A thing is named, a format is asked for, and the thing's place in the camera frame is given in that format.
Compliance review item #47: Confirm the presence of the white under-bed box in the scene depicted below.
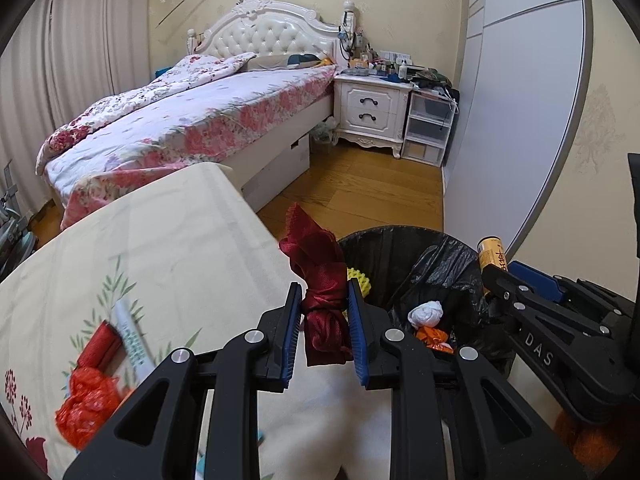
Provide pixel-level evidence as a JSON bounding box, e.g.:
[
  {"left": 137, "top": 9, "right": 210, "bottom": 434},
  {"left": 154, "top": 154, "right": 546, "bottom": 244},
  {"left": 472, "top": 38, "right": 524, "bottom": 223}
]
[{"left": 243, "top": 134, "right": 310, "bottom": 212}]

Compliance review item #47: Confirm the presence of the beige curtain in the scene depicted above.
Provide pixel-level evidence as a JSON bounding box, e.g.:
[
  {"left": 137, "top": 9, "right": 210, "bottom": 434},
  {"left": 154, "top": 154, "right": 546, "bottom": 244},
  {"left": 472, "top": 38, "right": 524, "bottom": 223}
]
[{"left": 1, "top": 0, "right": 151, "bottom": 216}]

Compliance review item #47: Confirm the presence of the yellow film canister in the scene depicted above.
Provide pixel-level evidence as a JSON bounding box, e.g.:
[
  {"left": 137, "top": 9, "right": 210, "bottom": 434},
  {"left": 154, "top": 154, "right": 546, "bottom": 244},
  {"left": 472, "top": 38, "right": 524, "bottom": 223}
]
[{"left": 477, "top": 236, "right": 508, "bottom": 271}]

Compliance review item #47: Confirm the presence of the white nightstand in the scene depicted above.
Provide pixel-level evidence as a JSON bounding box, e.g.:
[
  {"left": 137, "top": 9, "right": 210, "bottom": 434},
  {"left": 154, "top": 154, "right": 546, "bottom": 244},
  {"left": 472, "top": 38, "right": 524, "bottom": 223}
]
[{"left": 333, "top": 74, "right": 413, "bottom": 159}]

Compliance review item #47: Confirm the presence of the floral quilt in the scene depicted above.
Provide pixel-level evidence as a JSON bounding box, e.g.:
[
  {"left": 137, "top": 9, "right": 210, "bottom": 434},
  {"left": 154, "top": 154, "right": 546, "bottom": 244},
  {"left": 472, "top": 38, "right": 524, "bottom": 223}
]
[{"left": 34, "top": 52, "right": 257, "bottom": 164}]

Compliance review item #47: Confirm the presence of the red cylinder tube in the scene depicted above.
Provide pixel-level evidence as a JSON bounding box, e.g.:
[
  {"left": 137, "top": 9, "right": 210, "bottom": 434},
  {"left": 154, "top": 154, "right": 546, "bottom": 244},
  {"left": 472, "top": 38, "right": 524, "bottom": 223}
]
[{"left": 77, "top": 321, "right": 122, "bottom": 372}]

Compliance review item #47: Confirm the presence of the white bed with headboard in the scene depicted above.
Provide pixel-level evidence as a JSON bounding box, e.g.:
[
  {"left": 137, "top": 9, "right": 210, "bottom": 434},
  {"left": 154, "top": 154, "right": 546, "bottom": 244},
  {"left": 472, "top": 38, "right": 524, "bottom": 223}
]
[{"left": 40, "top": 0, "right": 345, "bottom": 228}]

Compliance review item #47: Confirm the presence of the yellow foam net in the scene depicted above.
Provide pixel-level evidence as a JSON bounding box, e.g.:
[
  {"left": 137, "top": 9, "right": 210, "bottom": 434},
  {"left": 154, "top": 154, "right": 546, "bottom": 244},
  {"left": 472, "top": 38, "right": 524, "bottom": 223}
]
[{"left": 347, "top": 268, "right": 371, "bottom": 297}]

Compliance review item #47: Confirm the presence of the nightstand clutter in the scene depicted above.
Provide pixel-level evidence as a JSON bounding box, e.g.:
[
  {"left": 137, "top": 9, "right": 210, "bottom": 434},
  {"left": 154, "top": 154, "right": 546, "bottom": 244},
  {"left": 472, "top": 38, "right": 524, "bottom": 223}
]
[{"left": 337, "top": 25, "right": 454, "bottom": 92}]

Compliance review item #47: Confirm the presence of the black bin with bag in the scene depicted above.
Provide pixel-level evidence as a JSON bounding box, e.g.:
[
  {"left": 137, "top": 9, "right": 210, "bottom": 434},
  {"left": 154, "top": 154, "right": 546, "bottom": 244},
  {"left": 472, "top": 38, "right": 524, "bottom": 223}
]
[{"left": 338, "top": 226, "right": 515, "bottom": 376}]

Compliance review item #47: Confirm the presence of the orange wrapper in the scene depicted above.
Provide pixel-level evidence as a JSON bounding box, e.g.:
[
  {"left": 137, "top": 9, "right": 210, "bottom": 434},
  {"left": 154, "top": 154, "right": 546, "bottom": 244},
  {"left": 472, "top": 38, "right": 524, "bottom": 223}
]
[{"left": 416, "top": 326, "right": 454, "bottom": 354}]

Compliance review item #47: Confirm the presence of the white sliding wardrobe door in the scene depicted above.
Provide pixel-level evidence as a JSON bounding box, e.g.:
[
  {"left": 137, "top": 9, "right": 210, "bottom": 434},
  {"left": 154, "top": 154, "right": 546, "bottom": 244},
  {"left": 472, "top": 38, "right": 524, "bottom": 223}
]
[{"left": 444, "top": 0, "right": 592, "bottom": 254}]

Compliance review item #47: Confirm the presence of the white green tube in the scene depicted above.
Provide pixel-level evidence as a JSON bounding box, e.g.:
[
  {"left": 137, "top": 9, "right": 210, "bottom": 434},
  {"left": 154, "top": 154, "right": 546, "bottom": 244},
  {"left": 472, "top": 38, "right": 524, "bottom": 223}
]
[{"left": 114, "top": 299, "right": 155, "bottom": 386}]

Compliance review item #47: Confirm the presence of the clear plastic drawer unit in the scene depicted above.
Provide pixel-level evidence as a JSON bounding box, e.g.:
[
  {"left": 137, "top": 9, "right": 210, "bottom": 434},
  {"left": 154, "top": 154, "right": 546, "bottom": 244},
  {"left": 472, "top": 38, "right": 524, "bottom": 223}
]
[{"left": 401, "top": 89, "right": 458, "bottom": 167}]

